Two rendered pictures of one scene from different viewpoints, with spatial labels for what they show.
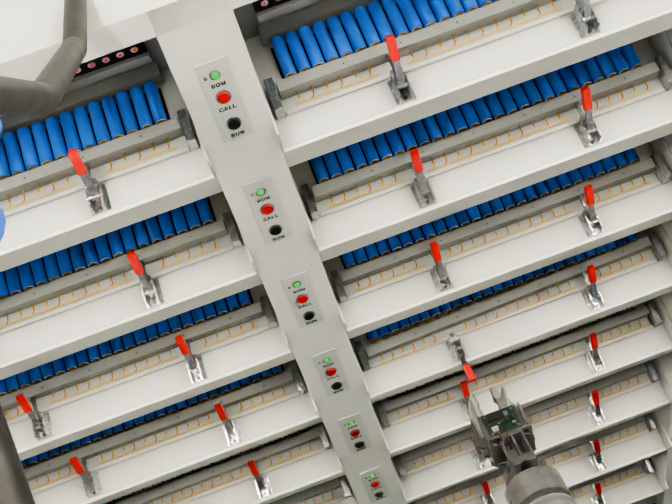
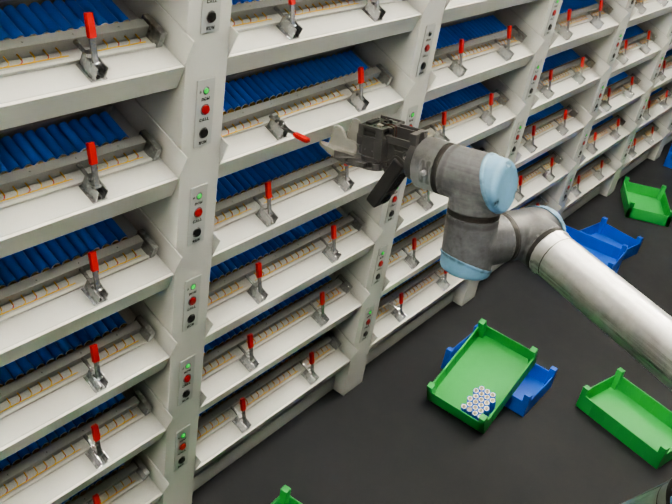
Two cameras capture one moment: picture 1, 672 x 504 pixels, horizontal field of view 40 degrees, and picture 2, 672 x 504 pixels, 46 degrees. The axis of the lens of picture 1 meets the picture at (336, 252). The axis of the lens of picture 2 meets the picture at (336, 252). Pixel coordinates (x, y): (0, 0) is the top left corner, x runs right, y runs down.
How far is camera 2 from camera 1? 119 cm
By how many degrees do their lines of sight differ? 44
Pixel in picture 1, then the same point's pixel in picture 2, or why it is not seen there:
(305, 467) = (134, 274)
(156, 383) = (48, 79)
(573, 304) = (345, 107)
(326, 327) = (216, 43)
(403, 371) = (239, 145)
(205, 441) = (64, 200)
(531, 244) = (340, 20)
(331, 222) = not seen: outside the picture
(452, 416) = (254, 224)
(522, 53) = not seen: outside the picture
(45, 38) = not seen: outside the picture
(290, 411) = (147, 174)
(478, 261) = (308, 24)
